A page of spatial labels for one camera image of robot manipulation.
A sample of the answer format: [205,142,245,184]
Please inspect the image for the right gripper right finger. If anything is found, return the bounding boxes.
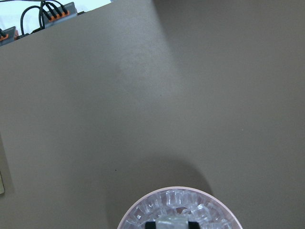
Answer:
[188,221,199,229]

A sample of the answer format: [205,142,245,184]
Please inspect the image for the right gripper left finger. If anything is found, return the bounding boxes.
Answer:
[145,221,157,229]

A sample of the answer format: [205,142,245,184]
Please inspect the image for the orange grey connector block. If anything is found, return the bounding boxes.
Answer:
[43,2,78,28]

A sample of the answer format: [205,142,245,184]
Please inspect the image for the clear ice cubes pile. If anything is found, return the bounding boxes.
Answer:
[123,189,239,229]

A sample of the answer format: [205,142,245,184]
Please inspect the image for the bamboo cutting board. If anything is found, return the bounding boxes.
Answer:
[0,169,5,195]

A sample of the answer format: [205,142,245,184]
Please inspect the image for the pink bowl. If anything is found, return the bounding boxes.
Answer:
[116,186,243,229]

